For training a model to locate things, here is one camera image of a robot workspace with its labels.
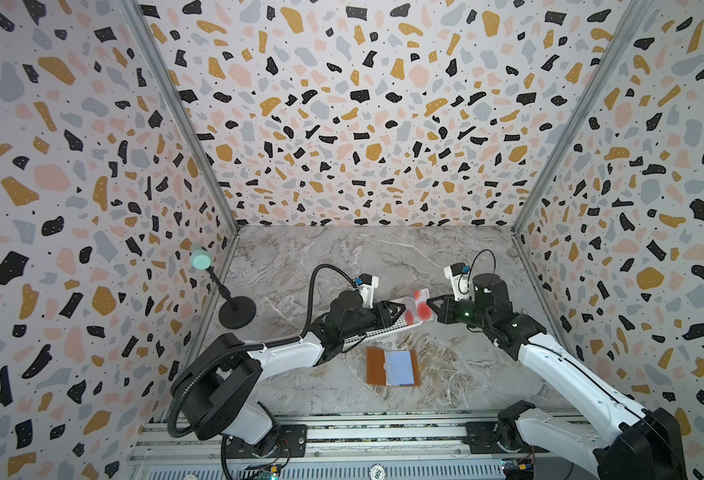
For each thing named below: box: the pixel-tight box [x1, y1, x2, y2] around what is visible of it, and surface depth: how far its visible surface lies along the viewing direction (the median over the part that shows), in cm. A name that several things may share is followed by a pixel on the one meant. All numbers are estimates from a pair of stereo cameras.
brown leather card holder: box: [366, 347, 420, 387], surface depth 87 cm
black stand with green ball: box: [190, 249, 257, 330], surface depth 97 cm
